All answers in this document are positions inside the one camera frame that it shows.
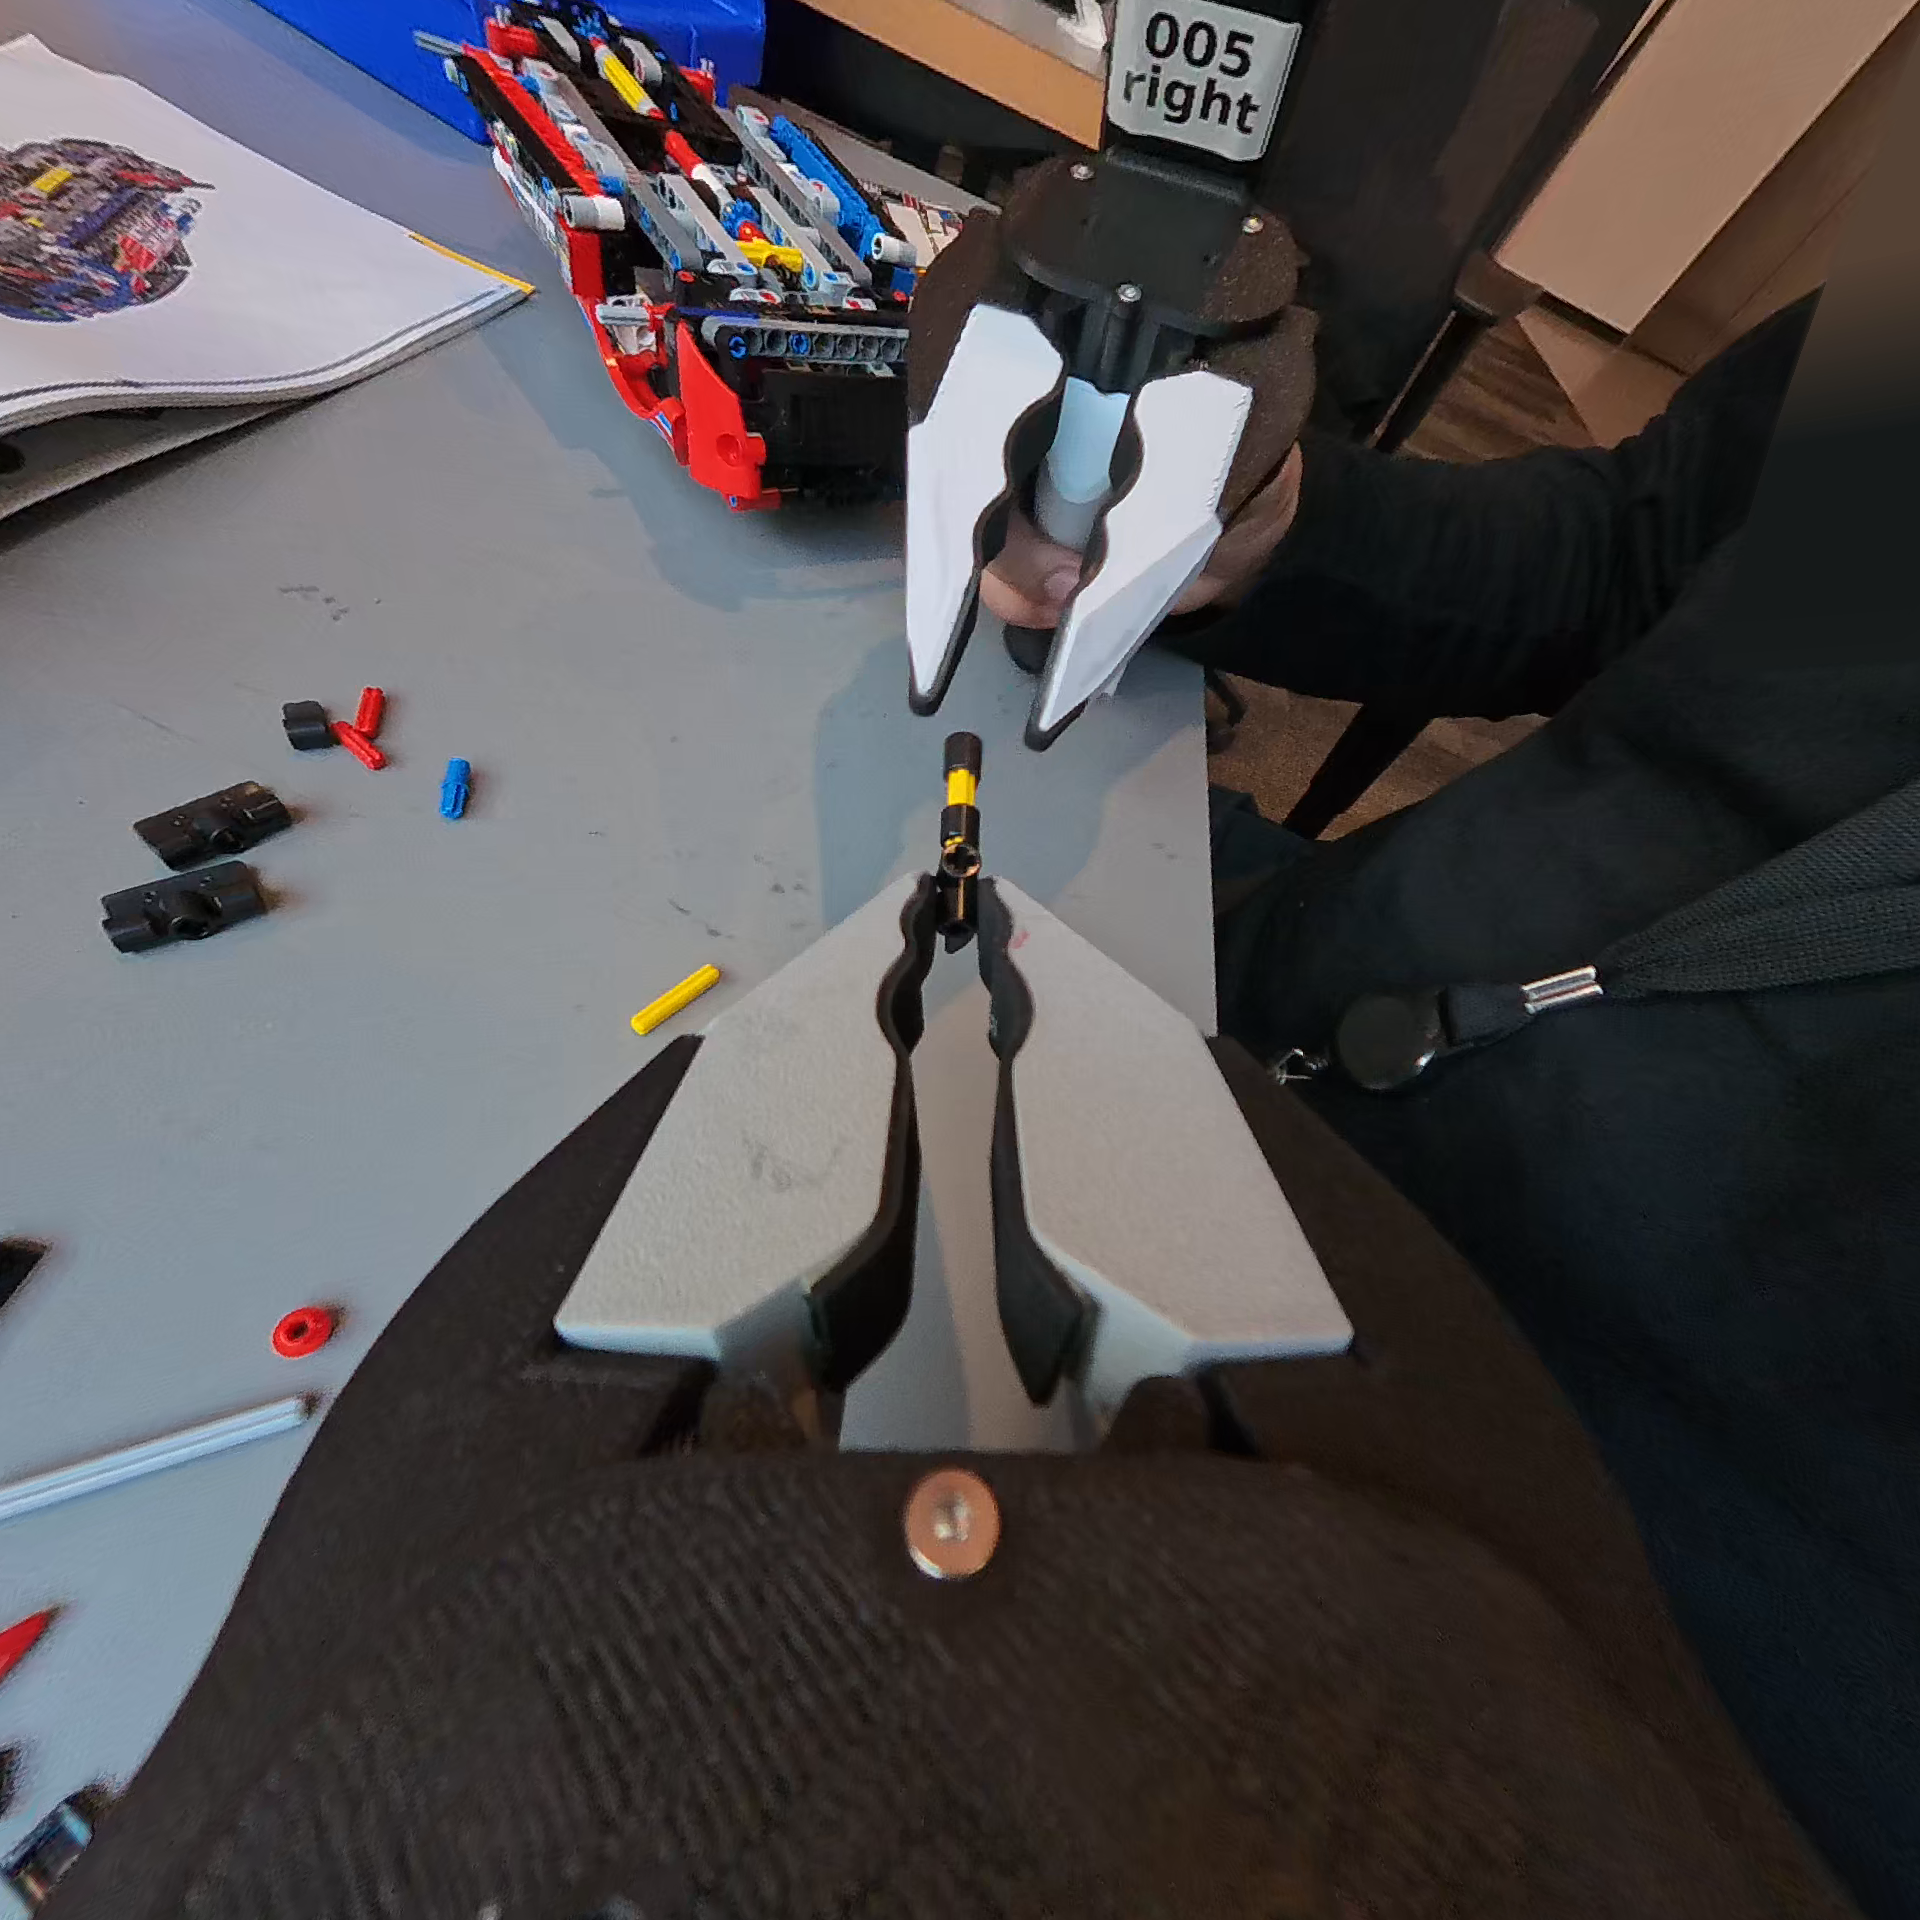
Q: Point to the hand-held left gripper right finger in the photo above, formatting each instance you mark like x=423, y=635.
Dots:
x=1172, y=1185

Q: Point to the person's right hand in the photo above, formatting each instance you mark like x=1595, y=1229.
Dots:
x=1027, y=579

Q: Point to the partly built toy car model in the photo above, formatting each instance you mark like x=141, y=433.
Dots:
x=706, y=299

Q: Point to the person's lap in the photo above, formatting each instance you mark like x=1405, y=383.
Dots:
x=1652, y=1200

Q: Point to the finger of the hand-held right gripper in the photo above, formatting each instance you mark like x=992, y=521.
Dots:
x=1172, y=493
x=955, y=481

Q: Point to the black toy clip plate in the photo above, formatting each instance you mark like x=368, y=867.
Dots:
x=189, y=908
x=211, y=825

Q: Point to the thin grey toy axle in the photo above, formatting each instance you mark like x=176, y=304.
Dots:
x=150, y=1458

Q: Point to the large cardboard box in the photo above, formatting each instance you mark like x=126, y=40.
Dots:
x=1695, y=149

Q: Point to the blue plastic bin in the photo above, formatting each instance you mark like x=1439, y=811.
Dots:
x=376, y=60

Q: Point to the black toy axle connector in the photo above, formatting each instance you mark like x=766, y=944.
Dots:
x=956, y=884

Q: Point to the blue toy pin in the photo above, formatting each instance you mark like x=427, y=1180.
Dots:
x=456, y=789

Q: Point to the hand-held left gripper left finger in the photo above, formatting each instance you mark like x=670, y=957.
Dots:
x=735, y=1185

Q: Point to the person's right forearm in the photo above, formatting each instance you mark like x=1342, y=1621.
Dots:
x=1500, y=570

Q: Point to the instruction booklet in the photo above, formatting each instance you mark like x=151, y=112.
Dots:
x=300, y=269

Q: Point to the red toy axle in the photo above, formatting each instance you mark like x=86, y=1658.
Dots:
x=357, y=745
x=371, y=711

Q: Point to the pile of small toy bricks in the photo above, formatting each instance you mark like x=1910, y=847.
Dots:
x=306, y=1330

